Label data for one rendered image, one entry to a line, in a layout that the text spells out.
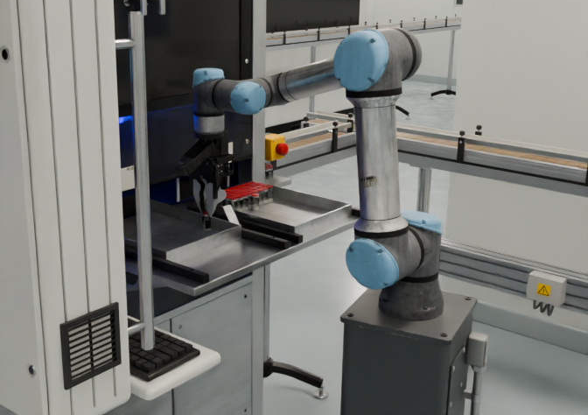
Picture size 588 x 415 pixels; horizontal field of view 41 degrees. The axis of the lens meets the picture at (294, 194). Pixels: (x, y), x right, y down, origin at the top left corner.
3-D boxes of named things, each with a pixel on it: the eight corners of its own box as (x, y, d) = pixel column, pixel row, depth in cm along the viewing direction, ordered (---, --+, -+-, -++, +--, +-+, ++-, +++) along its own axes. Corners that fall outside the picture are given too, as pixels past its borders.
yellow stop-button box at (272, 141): (253, 158, 252) (254, 136, 250) (268, 154, 258) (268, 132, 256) (271, 162, 248) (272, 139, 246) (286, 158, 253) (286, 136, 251)
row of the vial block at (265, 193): (227, 214, 222) (227, 198, 220) (269, 200, 235) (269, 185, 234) (233, 214, 220) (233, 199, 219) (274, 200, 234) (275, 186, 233)
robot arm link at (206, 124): (209, 118, 190) (185, 114, 195) (209, 137, 192) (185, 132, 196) (230, 114, 196) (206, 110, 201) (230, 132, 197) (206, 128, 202)
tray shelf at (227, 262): (59, 246, 200) (58, 239, 200) (243, 189, 253) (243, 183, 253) (194, 296, 172) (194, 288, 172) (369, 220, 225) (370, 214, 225)
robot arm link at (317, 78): (435, 18, 172) (270, 69, 204) (409, 21, 164) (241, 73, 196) (446, 71, 173) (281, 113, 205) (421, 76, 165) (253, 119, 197)
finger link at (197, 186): (216, 210, 206) (218, 176, 203) (200, 215, 201) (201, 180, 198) (207, 207, 207) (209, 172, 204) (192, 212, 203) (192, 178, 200)
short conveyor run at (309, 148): (242, 193, 256) (243, 145, 251) (208, 184, 265) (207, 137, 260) (360, 156, 308) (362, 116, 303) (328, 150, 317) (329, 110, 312)
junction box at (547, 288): (525, 298, 276) (528, 273, 273) (531, 293, 279) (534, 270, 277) (559, 307, 269) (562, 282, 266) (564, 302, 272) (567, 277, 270)
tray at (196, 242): (74, 234, 204) (73, 221, 203) (150, 211, 223) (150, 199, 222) (166, 266, 184) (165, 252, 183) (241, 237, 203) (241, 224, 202)
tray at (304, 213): (199, 212, 223) (199, 200, 222) (259, 193, 243) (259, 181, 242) (294, 239, 203) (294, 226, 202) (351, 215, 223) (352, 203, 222)
